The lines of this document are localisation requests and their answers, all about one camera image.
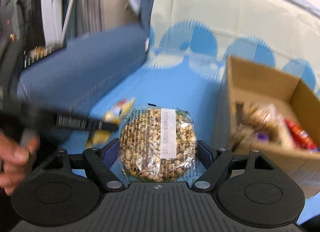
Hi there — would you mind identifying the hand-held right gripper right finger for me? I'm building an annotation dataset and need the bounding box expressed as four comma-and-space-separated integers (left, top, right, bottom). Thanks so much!
191, 140, 278, 190

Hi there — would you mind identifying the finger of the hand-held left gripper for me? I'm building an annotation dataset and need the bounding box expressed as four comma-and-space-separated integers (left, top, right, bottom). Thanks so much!
56, 113, 120, 132

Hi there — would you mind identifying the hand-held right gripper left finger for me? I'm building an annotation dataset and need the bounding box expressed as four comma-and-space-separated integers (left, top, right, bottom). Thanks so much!
35, 138, 125, 190

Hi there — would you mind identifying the puffed grain cake packet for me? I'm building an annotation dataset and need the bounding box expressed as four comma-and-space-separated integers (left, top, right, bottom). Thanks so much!
117, 102, 200, 182

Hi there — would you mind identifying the yellow snack bar packet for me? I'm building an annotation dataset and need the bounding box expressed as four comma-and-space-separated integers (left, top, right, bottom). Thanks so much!
86, 97, 135, 149

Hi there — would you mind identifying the black chocolate bar packet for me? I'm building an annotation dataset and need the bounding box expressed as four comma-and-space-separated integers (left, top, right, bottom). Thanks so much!
234, 102, 247, 123

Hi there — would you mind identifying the clear bag of cookies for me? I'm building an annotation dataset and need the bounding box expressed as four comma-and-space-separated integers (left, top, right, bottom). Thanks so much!
230, 102, 285, 148

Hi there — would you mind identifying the cardboard box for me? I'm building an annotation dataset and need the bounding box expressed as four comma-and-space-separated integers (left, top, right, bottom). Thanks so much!
212, 56, 320, 199

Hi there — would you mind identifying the red white snack packet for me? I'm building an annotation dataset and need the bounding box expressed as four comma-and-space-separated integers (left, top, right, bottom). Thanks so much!
284, 118, 320, 154

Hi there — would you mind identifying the person's left hand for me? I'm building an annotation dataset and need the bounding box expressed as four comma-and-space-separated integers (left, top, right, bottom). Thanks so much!
0, 132, 41, 196

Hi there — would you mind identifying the blue fan printed sheet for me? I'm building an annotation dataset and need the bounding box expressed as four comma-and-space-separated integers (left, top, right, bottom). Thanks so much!
60, 0, 320, 225

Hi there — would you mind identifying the metal pole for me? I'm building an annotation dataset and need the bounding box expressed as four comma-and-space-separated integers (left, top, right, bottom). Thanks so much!
60, 0, 75, 46

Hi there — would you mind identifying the white panel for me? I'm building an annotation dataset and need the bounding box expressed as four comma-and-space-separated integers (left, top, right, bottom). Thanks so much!
40, 0, 64, 48

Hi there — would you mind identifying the grey curtain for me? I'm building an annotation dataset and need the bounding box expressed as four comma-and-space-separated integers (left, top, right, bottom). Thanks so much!
75, 0, 104, 35

